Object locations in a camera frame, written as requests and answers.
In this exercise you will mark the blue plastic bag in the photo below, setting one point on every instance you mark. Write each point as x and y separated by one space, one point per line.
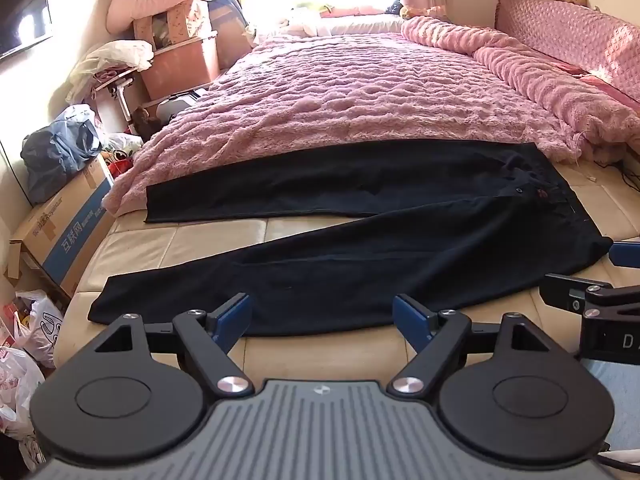
57 152

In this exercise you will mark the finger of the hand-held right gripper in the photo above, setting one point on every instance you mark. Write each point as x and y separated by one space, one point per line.
565 291
626 255

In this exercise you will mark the cartoon print bag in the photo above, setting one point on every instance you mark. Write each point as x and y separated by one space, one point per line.
120 152

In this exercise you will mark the patterned cardboard box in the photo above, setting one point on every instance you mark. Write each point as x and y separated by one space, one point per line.
172 22

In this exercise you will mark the white appliance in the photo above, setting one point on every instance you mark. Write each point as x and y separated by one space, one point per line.
175 104

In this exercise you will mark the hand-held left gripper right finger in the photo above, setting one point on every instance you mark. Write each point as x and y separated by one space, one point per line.
413 318

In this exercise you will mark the pink quilted headboard cover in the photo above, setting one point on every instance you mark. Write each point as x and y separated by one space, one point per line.
575 30

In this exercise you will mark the white crumpled cloth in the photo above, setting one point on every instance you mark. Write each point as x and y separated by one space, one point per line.
110 60

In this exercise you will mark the small folding table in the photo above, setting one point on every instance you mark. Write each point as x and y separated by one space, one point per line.
122 95

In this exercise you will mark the white bedding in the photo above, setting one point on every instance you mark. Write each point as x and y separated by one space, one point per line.
345 24

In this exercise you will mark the black pants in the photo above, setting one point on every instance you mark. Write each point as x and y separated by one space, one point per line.
350 270

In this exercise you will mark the pink fluffy blanket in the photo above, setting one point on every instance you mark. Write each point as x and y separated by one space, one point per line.
350 95

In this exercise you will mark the blue printed cardboard box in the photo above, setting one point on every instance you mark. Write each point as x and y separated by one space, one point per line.
65 232

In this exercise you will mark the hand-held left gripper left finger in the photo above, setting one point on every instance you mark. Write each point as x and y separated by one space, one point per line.
234 316

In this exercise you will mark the wall television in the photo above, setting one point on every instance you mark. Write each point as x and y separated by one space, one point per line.
20 15

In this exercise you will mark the white plastic bag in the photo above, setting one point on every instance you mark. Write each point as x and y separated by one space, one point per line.
37 322
17 385

